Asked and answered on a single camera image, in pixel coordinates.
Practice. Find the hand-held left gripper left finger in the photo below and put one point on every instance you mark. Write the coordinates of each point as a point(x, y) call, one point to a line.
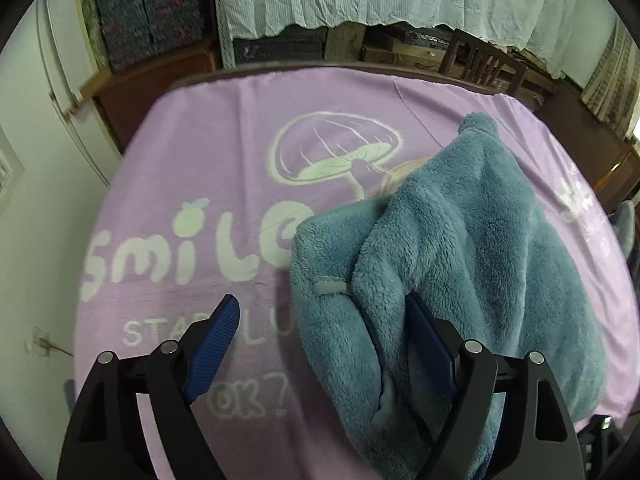
point(215, 340)

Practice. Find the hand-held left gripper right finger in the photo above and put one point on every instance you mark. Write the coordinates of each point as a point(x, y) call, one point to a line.
point(430, 350)

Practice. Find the blue fleece garment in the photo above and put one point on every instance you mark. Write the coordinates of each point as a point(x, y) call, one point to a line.
point(475, 240)

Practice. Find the purple printed blanket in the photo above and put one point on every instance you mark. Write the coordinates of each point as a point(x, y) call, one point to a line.
point(200, 160)

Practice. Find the grey blue cloth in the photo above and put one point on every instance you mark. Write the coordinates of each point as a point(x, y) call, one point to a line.
point(626, 230)

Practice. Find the brown wooden cabinet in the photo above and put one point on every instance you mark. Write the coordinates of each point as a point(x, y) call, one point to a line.
point(150, 80)

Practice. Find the brown wooden chair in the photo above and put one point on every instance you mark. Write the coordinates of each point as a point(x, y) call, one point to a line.
point(480, 65)

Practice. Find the white door panel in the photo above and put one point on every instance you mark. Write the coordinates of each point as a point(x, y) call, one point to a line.
point(65, 75)

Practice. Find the stack of newspapers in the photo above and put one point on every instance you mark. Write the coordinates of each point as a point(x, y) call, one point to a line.
point(612, 85)

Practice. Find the stack of patterned boxes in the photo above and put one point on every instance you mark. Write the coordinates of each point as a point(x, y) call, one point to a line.
point(150, 10)

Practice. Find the white wall outlet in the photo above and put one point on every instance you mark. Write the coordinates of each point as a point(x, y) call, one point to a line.
point(39, 341)

